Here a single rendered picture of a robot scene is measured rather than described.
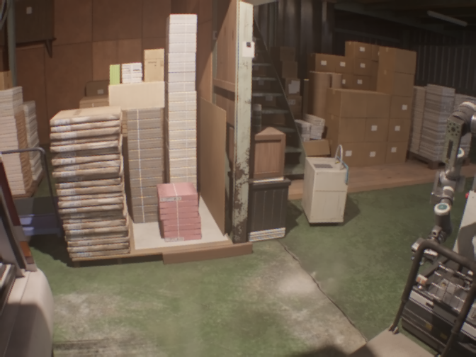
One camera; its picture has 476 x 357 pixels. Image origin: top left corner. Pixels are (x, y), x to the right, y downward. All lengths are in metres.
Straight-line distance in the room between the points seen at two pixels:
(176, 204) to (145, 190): 0.41
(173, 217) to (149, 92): 0.96
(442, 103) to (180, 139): 3.87
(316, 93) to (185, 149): 2.74
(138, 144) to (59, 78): 4.03
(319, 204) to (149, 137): 1.52
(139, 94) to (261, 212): 1.31
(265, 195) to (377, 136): 2.67
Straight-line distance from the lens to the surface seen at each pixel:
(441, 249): 1.59
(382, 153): 5.22
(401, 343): 1.89
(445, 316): 2.05
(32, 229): 2.99
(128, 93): 2.75
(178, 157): 2.88
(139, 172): 2.88
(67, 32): 6.62
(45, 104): 6.73
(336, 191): 3.14
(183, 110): 2.80
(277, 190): 2.81
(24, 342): 1.39
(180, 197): 2.59
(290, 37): 6.67
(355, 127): 4.79
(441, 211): 1.73
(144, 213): 3.01
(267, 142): 2.67
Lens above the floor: 1.45
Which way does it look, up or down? 21 degrees down
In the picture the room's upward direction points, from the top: 1 degrees clockwise
